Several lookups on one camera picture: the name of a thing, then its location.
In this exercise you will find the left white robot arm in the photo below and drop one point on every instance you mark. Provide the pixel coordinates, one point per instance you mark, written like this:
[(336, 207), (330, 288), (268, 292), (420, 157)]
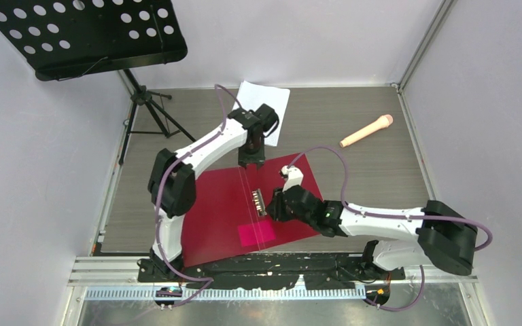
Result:
[(172, 183)]

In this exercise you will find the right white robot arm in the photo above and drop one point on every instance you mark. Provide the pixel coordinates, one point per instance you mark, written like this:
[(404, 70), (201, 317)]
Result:
[(400, 238)]

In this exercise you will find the metal folder clip mechanism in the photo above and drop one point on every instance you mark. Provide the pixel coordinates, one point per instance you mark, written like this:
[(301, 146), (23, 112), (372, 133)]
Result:
[(258, 202)]

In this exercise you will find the black perforated music stand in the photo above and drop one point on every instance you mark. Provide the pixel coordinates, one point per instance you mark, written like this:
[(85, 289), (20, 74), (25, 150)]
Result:
[(62, 102)]

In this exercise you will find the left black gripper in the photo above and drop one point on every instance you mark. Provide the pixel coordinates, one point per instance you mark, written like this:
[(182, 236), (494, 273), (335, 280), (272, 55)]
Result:
[(257, 158)]

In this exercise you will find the aluminium rail frame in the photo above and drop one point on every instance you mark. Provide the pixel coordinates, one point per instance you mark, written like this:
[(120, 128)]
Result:
[(116, 278)]

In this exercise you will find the red plastic folder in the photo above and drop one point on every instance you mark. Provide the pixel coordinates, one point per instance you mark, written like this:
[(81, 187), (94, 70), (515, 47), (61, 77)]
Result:
[(224, 221)]

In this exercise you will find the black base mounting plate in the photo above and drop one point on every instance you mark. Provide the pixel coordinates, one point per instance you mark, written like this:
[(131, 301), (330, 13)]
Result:
[(271, 271)]

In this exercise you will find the white paper sheets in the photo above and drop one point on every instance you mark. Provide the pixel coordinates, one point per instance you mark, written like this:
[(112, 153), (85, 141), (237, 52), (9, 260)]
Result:
[(251, 96)]

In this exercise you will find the beige toy microphone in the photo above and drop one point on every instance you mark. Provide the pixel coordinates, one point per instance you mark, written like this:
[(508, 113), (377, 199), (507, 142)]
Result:
[(382, 122)]

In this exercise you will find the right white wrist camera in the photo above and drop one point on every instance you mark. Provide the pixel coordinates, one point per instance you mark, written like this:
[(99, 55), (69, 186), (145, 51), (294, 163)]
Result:
[(292, 176)]

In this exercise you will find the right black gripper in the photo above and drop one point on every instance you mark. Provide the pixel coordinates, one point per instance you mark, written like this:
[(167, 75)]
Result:
[(275, 208)]

